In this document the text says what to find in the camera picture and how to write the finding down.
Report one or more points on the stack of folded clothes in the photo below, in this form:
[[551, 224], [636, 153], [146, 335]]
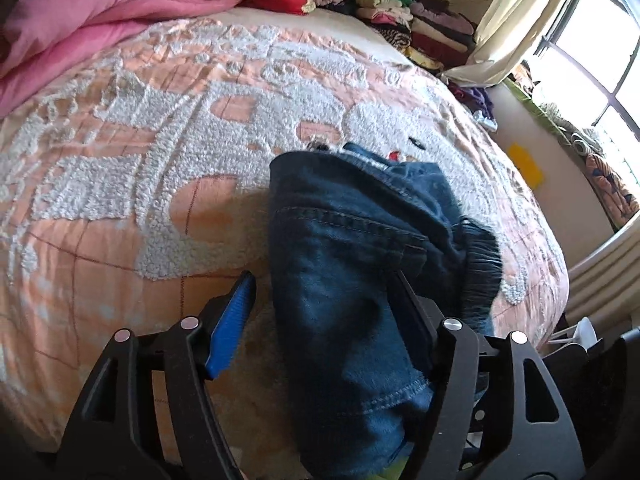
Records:
[[420, 25]]

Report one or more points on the grey white cloth pile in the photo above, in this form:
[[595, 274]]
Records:
[[575, 132]]

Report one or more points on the purple cloth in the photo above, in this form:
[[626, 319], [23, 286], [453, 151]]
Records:
[[472, 100]]

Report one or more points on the cream curtain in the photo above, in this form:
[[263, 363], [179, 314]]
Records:
[[520, 20]]

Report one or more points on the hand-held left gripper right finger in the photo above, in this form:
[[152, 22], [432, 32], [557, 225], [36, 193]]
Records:
[[425, 322]]

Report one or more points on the peach tufted bed blanket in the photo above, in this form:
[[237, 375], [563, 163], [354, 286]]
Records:
[[125, 210]]

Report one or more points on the window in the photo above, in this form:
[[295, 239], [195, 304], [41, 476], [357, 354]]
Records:
[[600, 45]]

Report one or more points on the black rounded object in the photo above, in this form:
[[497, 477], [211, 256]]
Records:
[[610, 400]]

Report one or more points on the white plastic stand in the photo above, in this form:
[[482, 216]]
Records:
[[582, 334]]

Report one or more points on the pink quilt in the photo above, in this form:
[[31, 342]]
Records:
[[80, 15]]

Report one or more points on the orange patterned cloth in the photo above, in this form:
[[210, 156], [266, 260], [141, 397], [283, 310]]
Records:
[[612, 185]]

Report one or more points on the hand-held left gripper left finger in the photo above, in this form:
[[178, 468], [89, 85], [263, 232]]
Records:
[[232, 320]]

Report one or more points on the yellow flat item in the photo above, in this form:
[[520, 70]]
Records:
[[525, 165]]

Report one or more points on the white ribbed furniture edge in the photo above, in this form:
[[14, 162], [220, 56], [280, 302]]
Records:
[[605, 275]]

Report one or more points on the person's green fleece top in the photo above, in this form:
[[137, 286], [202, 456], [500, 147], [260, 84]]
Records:
[[397, 471]]

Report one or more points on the blue denim pants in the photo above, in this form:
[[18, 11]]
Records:
[[340, 285]]

